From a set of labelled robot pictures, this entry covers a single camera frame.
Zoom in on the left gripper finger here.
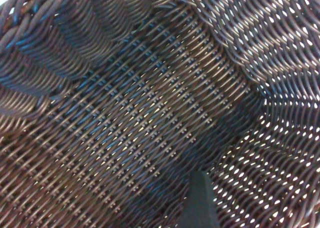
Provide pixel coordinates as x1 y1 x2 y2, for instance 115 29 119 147
177 170 220 228

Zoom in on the dark brown wicker basket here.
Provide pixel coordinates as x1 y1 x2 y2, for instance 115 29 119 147
0 0 320 228

